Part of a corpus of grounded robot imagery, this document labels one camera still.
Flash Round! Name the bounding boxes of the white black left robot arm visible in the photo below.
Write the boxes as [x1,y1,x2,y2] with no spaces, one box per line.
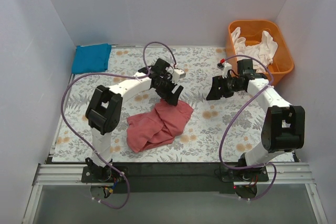
[85,59,186,182]

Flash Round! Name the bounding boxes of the folded blue t shirt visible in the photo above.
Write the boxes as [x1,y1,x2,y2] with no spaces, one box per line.
[71,44,112,74]

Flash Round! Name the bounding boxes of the floral table mat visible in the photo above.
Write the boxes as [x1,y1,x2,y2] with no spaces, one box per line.
[52,47,296,163]

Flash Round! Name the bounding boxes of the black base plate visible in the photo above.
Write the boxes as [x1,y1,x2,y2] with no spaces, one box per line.
[81,162,270,194]

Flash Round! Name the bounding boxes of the white t shirts in basket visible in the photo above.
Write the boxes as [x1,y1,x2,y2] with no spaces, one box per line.
[231,27,278,72]

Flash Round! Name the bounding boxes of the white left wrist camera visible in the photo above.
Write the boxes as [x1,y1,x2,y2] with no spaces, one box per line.
[172,69,186,83]

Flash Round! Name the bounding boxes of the red t shirt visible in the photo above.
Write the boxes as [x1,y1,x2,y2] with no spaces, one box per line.
[127,100,194,153]

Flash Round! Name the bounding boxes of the orange plastic basket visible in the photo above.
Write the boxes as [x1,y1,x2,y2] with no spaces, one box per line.
[225,19,294,86]

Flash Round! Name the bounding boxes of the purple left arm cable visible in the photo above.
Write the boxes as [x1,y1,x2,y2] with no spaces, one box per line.
[60,41,182,210]

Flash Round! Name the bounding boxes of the aluminium frame rail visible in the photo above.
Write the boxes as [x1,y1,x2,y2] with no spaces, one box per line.
[33,162,316,185]

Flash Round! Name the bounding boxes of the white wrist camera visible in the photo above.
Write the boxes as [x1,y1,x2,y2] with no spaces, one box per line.
[172,69,186,83]
[217,59,232,78]

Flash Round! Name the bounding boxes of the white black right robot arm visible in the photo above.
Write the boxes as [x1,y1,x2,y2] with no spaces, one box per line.
[206,55,305,181]

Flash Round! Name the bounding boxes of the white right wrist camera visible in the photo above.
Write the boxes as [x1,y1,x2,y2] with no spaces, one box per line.
[217,59,232,78]

